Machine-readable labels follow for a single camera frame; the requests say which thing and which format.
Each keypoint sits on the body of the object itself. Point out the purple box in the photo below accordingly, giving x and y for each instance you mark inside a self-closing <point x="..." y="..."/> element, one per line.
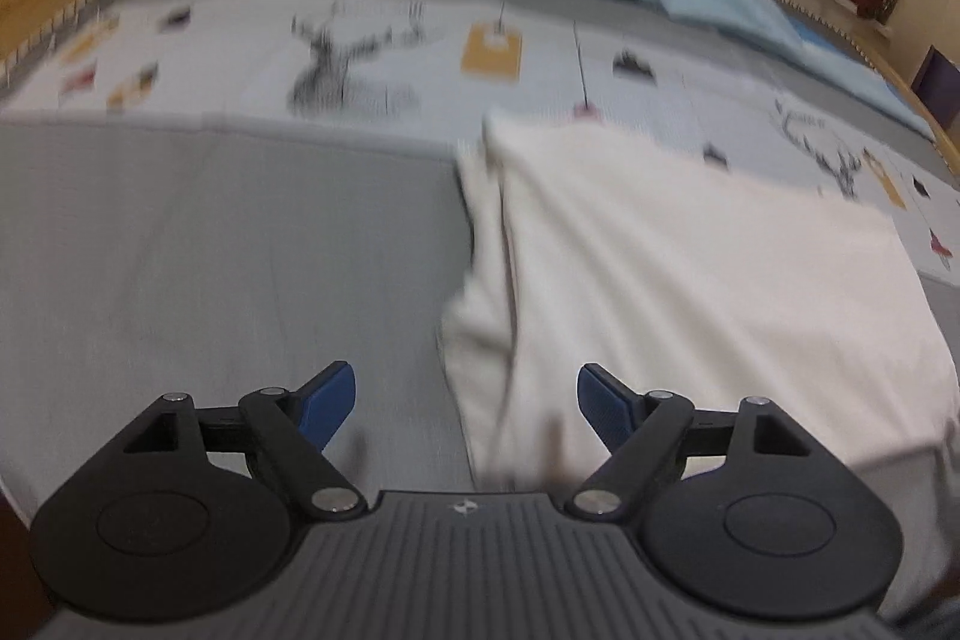
<point x="941" y="85"/>

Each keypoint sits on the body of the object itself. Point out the white garment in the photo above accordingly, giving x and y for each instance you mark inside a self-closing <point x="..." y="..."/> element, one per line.
<point x="675" y="280"/>

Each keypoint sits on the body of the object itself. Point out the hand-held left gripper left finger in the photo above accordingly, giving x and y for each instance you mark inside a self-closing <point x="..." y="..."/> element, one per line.
<point x="330" y="404"/>

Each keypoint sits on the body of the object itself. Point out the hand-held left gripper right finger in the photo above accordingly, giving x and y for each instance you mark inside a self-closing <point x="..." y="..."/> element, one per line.
<point x="602" y="407"/>

